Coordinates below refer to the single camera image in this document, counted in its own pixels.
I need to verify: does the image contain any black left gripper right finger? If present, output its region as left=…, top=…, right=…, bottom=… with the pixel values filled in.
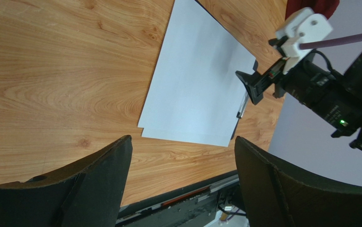
left=234, top=137, right=362, bottom=227

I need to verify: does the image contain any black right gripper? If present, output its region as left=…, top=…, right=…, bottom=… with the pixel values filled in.
left=235, top=58, right=362, bottom=138

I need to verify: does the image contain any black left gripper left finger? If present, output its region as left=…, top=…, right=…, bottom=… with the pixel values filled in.
left=0, top=135, right=133, bottom=227

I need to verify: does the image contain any white paper sheet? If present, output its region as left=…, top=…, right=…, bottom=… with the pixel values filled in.
left=138, top=0, right=256, bottom=139
left=141, top=128, right=231, bottom=147

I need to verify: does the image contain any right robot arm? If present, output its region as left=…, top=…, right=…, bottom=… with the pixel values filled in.
left=235, top=50, right=362, bottom=151

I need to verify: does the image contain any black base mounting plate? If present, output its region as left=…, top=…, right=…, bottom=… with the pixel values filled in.
left=115, top=170, right=245, bottom=227

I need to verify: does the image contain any dark red hat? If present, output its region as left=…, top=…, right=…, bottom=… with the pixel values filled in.
left=285, top=0, right=340, bottom=19

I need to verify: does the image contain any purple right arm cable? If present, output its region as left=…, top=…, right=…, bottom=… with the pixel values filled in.
left=299, top=30, right=362, bottom=51

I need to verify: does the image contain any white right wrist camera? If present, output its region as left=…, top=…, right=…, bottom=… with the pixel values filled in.
left=276, top=7, right=333, bottom=75

